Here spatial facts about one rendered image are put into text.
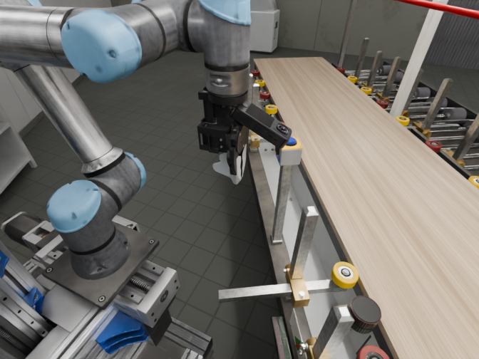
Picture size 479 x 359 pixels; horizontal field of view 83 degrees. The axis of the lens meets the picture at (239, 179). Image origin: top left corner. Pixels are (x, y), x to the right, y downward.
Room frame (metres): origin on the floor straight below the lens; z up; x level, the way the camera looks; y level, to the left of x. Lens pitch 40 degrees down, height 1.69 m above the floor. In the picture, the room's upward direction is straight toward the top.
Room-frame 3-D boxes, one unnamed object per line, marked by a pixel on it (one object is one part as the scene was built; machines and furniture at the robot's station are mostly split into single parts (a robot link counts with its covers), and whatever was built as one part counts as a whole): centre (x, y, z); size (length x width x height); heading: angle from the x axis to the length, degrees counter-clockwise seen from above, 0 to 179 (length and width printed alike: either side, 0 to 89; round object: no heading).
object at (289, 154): (0.76, -0.17, 1.18); 0.07 x 0.07 x 0.08; 6
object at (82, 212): (0.46, 0.39, 1.20); 0.13 x 0.12 x 0.14; 161
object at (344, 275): (0.48, -0.34, 0.85); 0.08 x 0.08 x 0.11
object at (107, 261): (0.45, 0.39, 1.09); 0.15 x 0.15 x 0.10
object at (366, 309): (0.26, -0.26, 1.02); 0.06 x 0.06 x 0.22; 6
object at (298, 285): (0.48, -0.19, 0.83); 0.13 x 0.06 x 0.05; 6
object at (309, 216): (0.50, -0.19, 0.93); 0.03 x 0.03 x 0.48; 6
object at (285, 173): (0.76, -0.17, 0.92); 0.05 x 0.04 x 0.45; 6
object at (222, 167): (0.45, 0.03, 1.34); 0.06 x 0.03 x 0.09; 71
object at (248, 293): (0.46, -0.15, 0.82); 0.43 x 0.03 x 0.04; 96
